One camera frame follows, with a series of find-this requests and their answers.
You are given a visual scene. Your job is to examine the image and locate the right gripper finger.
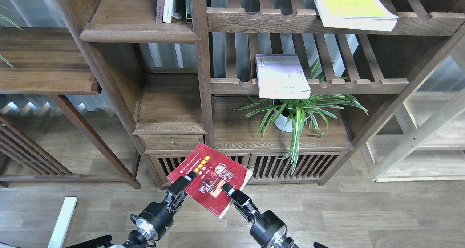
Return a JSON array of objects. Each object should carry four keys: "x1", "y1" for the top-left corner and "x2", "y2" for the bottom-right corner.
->
[{"x1": 222, "y1": 183, "x2": 257, "y2": 216}]

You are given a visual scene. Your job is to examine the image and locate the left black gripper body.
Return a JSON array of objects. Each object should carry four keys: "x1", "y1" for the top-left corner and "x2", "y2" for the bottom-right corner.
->
[{"x1": 130, "y1": 202, "x2": 173, "y2": 241}]

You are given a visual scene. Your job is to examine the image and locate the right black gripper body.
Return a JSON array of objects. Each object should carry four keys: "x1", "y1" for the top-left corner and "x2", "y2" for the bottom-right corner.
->
[{"x1": 250, "y1": 210, "x2": 287, "y2": 247}]

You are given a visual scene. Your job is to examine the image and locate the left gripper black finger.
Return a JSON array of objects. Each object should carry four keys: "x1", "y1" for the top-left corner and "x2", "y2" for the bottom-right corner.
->
[{"x1": 166, "y1": 171, "x2": 197, "y2": 209}]

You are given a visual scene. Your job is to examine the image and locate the red cover book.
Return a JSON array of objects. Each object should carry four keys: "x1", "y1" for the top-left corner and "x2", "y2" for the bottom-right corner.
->
[{"x1": 167, "y1": 143, "x2": 253, "y2": 219}]

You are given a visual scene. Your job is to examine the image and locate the white purple book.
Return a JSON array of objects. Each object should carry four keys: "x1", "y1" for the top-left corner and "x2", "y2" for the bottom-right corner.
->
[{"x1": 256, "y1": 54, "x2": 311, "y2": 99}]

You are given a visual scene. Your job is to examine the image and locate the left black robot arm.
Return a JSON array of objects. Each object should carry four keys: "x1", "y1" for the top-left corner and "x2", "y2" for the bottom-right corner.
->
[{"x1": 73, "y1": 171, "x2": 197, "y2": 248}]

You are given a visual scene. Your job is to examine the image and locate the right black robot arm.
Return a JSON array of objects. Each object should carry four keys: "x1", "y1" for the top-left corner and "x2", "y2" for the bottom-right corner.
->
[{"x1": 222, "y1": 183, "x2": 298, "y2": 248}]

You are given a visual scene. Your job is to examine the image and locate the light wooden shelf rack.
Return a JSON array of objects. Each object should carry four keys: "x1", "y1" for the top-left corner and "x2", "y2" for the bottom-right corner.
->
[{"x1": 360, "y1": 34, "x2": 465, "y2": 182}]

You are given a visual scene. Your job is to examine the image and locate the brass drawer knob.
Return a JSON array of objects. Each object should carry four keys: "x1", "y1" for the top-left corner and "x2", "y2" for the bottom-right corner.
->
[{"x1": 170, "y1": 141, "x2": 178, "y2": 149}]

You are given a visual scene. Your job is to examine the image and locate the white plant pot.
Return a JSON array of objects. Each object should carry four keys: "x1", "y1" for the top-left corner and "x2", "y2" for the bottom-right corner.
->
[{"x1": 274, "y1": 109, "x2": 293, "y2": 132}]

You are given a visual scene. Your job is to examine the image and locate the white bar on floor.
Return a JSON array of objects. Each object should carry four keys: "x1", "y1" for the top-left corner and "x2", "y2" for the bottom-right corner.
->
[{"x1": 48, "y1": 196, "x2": 78, "y2": 248}]

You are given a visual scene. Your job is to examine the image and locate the green spider plant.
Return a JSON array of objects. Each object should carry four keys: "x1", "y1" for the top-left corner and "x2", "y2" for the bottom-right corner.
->
[{"x1": 234, "y1": 58, "x2": 368, "y2": 174}]

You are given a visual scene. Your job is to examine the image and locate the dark wooden bookshelf cabinet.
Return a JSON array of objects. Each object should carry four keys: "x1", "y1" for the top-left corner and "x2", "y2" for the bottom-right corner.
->
[{"x1": 53, "y1": 0, "x2": 464, "y2": 187}]

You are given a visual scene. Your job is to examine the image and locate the white upright book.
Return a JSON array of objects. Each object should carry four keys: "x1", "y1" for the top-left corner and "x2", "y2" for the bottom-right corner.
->
[{"x1": 163, "y1": 0, "x2": 174, "y2": 23}]

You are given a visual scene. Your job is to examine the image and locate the dark brown upright book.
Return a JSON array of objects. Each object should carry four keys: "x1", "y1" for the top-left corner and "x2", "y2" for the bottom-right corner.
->
[{"x1": 155, "y1": 0, "x2": 164, "y2": 23}]

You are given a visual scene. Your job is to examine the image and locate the dark green upright book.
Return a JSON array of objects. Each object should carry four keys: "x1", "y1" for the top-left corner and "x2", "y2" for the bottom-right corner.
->
[{"x1": 185, "y1": 0, "x2": 193, "y2": 23}]

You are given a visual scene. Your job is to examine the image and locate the yellow green book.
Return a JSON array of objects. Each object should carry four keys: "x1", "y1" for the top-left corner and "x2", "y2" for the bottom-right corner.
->
[{"x1": 314, "y1": 0, "x2": 398, "y2": 31}]

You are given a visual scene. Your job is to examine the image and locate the green leaves at left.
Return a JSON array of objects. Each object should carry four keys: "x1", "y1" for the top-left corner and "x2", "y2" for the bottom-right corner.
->
[{"x1": 0, "y1": 14, "x2": 23, "y2": 68}]

